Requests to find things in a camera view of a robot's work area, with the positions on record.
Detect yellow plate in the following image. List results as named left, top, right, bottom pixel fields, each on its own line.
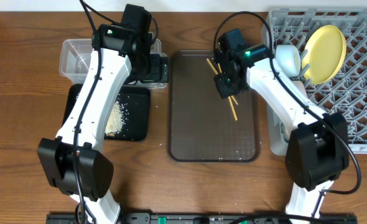
left=302, top=25, right=346, bottom=85

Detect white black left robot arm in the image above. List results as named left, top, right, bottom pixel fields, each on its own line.
left=37, top=24, right=158, bottom=223

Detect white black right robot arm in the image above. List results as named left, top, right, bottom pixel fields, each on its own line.
left=214, top=43, right=350, bottom=223

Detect clear plastic bin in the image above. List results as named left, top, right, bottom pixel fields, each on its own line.
left=59, top=39, right=167, bottom=89

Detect light blue bowl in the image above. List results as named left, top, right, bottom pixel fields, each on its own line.
left=275, top=45, right=301, bottom=77

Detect black plastic tray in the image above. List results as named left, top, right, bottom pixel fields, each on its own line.
left=62, top=83, right=151, bottom=142

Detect pink bowl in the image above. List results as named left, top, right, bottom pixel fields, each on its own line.
left=293, top=81, right=307, bottom=96

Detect rice and nut scraps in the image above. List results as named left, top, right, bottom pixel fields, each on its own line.
left=105, top=101, right=129, bottom=137

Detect dark brown serving tray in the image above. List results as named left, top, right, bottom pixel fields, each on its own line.
left=168, top=50, right=261, bottom=162

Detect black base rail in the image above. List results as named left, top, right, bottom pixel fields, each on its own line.
left=45, top=212, right=358, bottom=224

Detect grey dishwasher rack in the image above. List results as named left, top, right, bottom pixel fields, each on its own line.
left=266, top=8, right=367, bottom=154

